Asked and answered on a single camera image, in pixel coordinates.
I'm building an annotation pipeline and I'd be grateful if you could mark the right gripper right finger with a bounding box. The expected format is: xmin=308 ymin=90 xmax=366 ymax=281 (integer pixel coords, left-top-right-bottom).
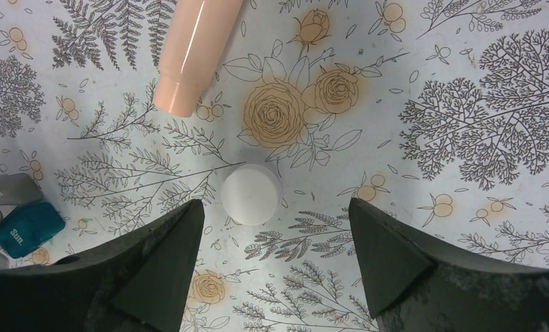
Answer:
xmin=348 ymin=199 xmax=549 ymax=331

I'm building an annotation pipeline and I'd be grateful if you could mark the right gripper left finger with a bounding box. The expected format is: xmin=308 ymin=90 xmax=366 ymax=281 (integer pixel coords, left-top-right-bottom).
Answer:
xmin=0 ymin=199 xmax=205 ymax=331

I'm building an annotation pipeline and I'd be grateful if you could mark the white pill bottle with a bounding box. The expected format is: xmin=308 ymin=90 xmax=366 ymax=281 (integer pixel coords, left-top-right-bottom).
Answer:
xmin=221 ymin=164 xmax=282 ymax=226

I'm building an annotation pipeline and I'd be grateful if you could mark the peach tube bottle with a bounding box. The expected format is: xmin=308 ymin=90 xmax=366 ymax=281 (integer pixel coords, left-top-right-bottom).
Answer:
xmin=153 ymin=0 xmax=243 ymax=118

